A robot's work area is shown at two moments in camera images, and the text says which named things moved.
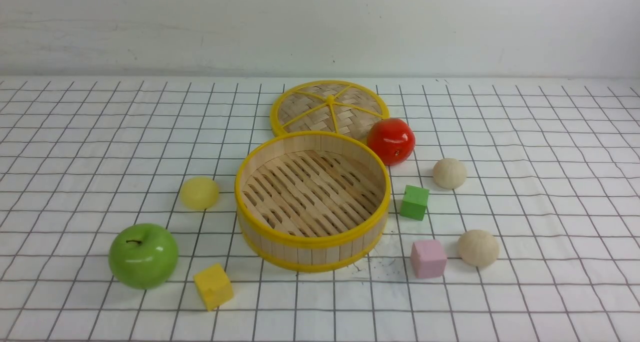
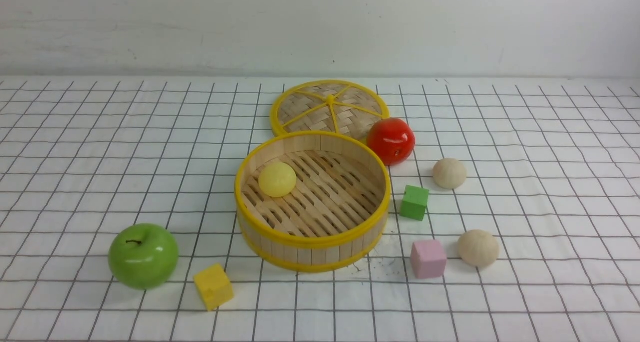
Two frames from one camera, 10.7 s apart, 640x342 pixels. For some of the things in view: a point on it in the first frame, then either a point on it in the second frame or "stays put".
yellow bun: [199, 193] -> [277, 179]
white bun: [478, 248] stays put
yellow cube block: [214, 285] stays put
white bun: [449, 173] stays put
